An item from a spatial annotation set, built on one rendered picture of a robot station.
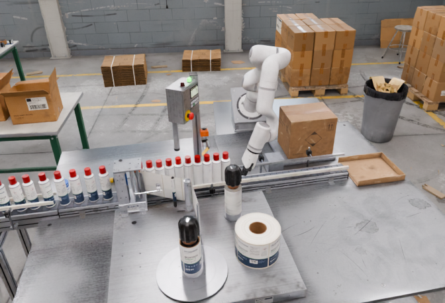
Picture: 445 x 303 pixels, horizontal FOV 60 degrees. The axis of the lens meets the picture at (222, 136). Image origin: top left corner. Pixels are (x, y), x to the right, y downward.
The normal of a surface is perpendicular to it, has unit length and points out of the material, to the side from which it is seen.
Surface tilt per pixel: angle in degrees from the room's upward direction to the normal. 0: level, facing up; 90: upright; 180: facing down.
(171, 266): 0
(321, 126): 90
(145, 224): 0
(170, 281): 0
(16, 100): 91
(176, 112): 90
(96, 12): 90
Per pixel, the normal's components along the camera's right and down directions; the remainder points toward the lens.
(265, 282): -0.02, -0.87
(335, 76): 0.03, 0.50
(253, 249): -0.21, 0.49
